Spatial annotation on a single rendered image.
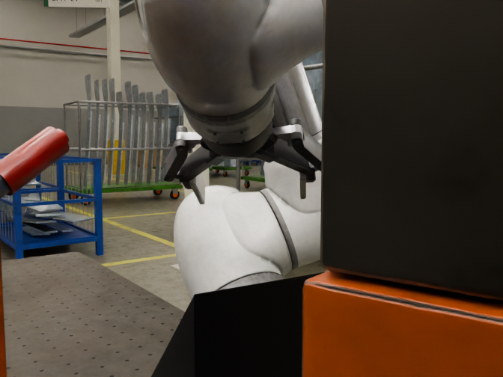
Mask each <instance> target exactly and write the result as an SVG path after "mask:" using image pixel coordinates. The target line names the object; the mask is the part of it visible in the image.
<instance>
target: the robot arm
mask: <svg viewBox="0 0 503 377"><path fill-rule="evenodd" d="M133 1H134V5H135V10H136V13H137V17H138V22H139V25H140V28H141V32H142V34H143V38H144V41H145V43H146V46H147V49H148V51H149V53H150V56H151V58H152V60H153V62H154V64H155V66H156V68H157V69H158V71H159V73H160V75H161V76H162V78H163V79H164V81H165V83H166V84H167V85H168V86H169V87H170V89H172V90H173V91H174V92H175V93H176V95H177V98H178V100H179V102H180V104H181V105H182V107H183V110H184V112H185V115H186V117H187V120H188V121H189V124H190V126H191V127H192V128H193V129H194V130H195V131H196V132H188V129H187V128H186V127H185V126H178V127H177V128H176V141H175V142H174V145H173V147H172V148H171V150H170V152H169V154H168V156H167V158H166V160H165V166H164V181H166V182H171V181H173V180H174V179H179V180H180V182H181V183H183V185H184V187H185V188H186V189H192V190H193V192H192V193H191V194H189V195H188V196H187V197H186V198H185V199H184V200H183V202H182V203H181V205H180V206H179V208H178V210H177V213H176V215H175V220H174V248H175V254H176V257H177V262H178V266H179V268H180V272H181V275H182V277H183V281H184V283H185V285H186V288H187V290H188V293H189V295H190V298H191V299H192V298H193V296H194V294H198V293H203V292H211V291H216V290H221V289H228V288H233V287H238V286H246V285H251V284H256V283H263V282H268V281H276V280H281V279H284V278H283V277H284V276H285V275H287V274H288V273H289V272H290V271H291V270H293V269H296V268H299V267H300V266H305V265H308V264H310V263H314V262H316V261H318V260H320V214H321V156H322V122H321V119H320V115H319V112H318V110H317V106H316V103H315V101H314V97H313V94H312V92H311V88H310V85H309V83H308V79H307V76H306V73H305V69H304V67H303V64H302V62H303V61H304V60H305V59H306V58H309V57H311V56H312V55H314V54H315V53H317V52H319V51H321V50H323V0H133ZM197 144H200V145H201V146H200V147H199V148H198V149H197V150H196V151H194V152H193V153H192V154H190V155H189V156H188V153H191V152H192V148H194V147H195V145H197ZM187 156H188V157H187ZM240 158H248V159H250V158H258V159H260V160H263V161H265V163H264V167H263V169H264V174H265V183H266V188H265V189H263V190H261V191H253V192H239V191H238V190H237V189H235V188H232V187H228V186H219V185H216V186H208V187H205V182H204V180H203V178H202V176H201V173H202V172H203V171H205V170H206V169H208V168H209V167H210V166H212V165H214V166H217V165H219V164H220V163H222V162H223V161H224V160H226V159H227V160H229V159H240Z"/></svg>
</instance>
